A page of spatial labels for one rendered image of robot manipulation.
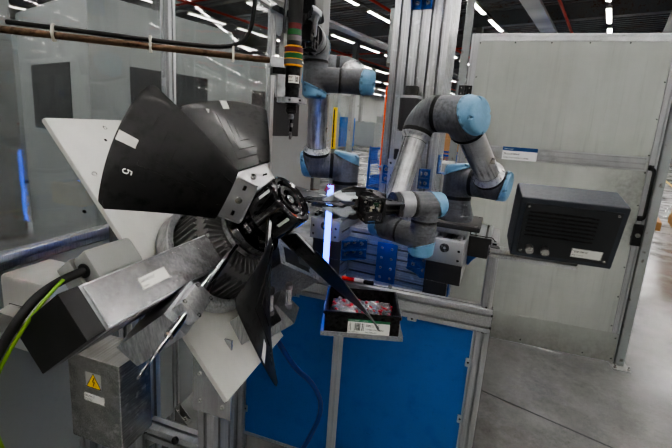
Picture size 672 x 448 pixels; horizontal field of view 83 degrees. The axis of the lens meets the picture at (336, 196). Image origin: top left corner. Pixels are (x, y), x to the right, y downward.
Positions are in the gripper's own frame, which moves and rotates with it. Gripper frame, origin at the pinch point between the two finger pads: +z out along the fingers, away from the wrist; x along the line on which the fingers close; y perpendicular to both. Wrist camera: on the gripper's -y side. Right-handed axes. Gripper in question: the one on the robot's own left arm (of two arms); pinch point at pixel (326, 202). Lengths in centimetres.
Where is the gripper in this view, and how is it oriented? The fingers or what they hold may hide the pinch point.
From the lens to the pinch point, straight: 102.3
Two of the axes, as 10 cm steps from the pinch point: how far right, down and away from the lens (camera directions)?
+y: 3.2, 3.0, -9.0
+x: -1.0, 9.5, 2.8
